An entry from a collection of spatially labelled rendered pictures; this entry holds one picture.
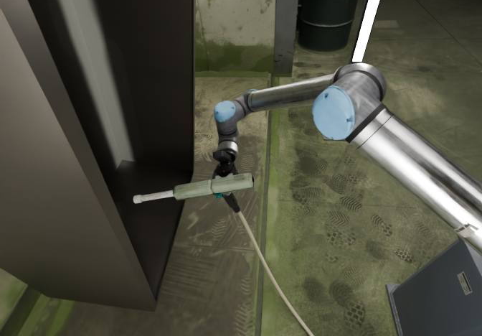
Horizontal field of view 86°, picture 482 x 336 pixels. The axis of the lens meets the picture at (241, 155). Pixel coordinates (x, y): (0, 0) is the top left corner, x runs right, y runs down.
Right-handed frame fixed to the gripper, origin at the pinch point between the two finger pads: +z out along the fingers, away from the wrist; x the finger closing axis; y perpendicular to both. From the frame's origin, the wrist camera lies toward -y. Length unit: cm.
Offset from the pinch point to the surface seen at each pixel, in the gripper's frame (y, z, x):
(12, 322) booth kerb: 28, 32, 107
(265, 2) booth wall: -3, -180, -26
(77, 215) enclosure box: -49, 37, 4
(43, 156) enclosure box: -61, 37, -2
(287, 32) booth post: 25, -179, -40
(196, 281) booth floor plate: 53, 13, 31
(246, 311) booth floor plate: 58, 27, 6
